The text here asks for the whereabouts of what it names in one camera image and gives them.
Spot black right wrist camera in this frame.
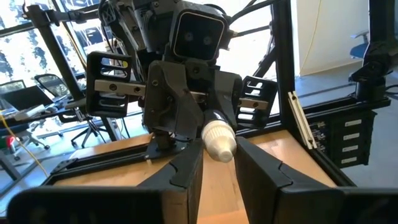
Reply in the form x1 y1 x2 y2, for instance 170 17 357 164
170 9 230 63

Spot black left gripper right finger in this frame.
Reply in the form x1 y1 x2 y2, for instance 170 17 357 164
234 136 398 224

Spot black laptop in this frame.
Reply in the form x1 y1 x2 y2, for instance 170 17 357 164
0 85 55 111

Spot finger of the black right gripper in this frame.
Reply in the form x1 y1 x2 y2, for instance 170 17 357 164
144 60 205 141
214 72 243 130

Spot black controller box white labels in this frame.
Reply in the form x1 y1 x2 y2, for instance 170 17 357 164
310 108 377 169

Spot silver metal bracket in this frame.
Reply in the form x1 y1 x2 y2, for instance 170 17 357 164
287 90 318 150

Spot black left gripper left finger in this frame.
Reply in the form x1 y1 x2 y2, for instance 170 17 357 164
7 138 205 224

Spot black mesh office chair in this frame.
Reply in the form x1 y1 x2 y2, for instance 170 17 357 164
34 73 108 149

